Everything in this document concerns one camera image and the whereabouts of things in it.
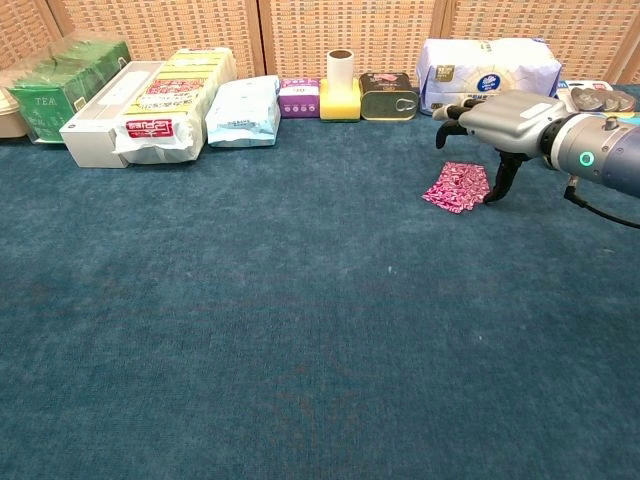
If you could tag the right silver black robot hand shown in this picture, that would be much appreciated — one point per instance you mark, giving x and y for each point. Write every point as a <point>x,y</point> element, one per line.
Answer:
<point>510,122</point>

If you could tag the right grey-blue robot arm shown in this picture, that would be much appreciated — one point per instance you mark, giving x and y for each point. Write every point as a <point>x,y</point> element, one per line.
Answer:
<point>605,155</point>

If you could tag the white blue tissue pack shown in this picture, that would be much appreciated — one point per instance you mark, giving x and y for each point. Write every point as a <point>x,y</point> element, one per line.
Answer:
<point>490,65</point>

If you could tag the correction tape blister pack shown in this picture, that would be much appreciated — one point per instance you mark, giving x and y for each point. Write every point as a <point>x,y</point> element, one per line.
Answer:
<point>595,97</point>

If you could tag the black gold luncheon meat can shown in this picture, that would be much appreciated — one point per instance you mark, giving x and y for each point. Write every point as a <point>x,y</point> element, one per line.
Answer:
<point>387,102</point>

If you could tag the yellow sponge under paper roll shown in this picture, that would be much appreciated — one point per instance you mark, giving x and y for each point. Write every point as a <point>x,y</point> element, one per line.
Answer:
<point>340,109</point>

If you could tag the white paper roll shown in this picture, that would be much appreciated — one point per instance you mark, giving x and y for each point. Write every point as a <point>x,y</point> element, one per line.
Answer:
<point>341,70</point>

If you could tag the woven bamboo folding screen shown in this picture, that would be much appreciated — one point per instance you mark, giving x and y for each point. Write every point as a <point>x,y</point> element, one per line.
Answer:
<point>350,30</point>

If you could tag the small purple box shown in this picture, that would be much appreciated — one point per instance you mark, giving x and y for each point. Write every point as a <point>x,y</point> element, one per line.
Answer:
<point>299,102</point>

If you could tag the light blue wet wipes pack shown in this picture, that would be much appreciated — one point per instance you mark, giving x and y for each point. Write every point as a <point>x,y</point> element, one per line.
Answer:
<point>242,115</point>

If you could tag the yellow sponge multipack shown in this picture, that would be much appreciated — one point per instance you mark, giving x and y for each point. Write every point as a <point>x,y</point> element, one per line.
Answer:
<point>170,95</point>

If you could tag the teal table cloth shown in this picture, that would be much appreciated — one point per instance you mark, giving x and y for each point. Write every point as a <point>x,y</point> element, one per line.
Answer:
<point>200,325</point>

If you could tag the long white power strip box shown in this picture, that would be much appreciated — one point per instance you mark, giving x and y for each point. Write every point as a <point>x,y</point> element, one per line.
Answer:
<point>90,137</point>

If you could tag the clear box green tea bags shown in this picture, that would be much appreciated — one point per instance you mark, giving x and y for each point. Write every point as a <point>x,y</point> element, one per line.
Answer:
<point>50,100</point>

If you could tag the beige lidded food container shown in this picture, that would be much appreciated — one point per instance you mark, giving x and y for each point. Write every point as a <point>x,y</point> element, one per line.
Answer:
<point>10,120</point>

